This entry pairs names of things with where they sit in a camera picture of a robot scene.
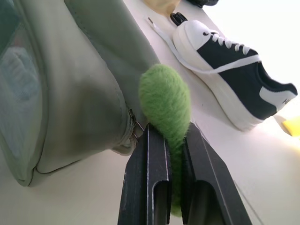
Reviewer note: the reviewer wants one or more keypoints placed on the green zip pouch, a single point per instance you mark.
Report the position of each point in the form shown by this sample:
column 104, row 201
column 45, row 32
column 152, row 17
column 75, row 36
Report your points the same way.
column 70, row 93

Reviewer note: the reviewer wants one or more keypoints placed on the white shoelace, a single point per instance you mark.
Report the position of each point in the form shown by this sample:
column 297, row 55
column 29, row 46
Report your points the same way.
column 164, row 37

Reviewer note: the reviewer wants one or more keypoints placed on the black and white sneaker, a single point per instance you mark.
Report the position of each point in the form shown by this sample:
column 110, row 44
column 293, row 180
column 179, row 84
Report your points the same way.
column 234, row 77

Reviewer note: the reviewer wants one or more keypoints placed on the pale yellow object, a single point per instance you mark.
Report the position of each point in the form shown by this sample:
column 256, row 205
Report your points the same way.
column 161, row 4

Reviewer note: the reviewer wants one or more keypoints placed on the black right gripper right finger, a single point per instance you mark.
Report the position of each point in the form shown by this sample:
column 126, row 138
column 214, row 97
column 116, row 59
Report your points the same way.
column 211, row 182

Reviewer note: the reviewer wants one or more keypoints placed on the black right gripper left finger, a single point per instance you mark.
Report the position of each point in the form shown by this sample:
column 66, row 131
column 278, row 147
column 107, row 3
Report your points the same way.
column 143, row 178

